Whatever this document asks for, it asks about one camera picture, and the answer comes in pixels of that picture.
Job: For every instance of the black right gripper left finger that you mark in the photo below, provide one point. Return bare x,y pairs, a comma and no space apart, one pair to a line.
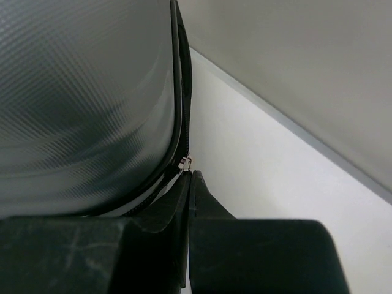
145,253

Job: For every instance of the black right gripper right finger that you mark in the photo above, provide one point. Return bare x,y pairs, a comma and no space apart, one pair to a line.
230,255

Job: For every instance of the grey suitcase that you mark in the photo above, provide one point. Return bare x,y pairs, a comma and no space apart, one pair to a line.
95,104

